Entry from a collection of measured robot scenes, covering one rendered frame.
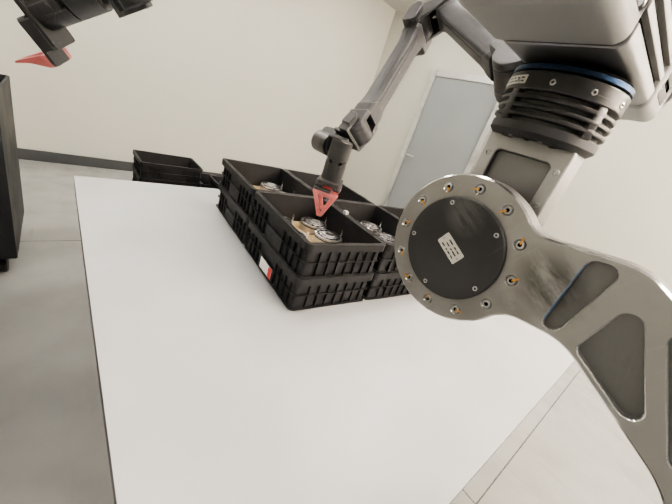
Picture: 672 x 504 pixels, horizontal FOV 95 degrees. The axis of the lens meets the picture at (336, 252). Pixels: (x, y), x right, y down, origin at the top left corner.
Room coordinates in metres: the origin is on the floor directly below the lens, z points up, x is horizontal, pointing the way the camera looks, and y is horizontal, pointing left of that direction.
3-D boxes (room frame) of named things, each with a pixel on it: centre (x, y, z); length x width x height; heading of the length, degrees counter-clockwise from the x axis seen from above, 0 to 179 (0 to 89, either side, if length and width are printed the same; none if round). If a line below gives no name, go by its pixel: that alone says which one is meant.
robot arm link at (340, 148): (0.85, 0.08, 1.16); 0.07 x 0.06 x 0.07; 46
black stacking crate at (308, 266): (0.98, 0.09, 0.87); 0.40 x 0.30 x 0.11; 42
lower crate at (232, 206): (1.27, 0.36, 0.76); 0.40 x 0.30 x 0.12; 42
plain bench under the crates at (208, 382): (1.17, 0.00, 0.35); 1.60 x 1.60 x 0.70; 46
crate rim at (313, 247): (0.98, 0.09, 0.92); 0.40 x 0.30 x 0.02; 42
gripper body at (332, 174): (0.85, 0.08, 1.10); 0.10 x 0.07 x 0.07; 1
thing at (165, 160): (2.14, 1.36, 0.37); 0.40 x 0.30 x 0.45; 136
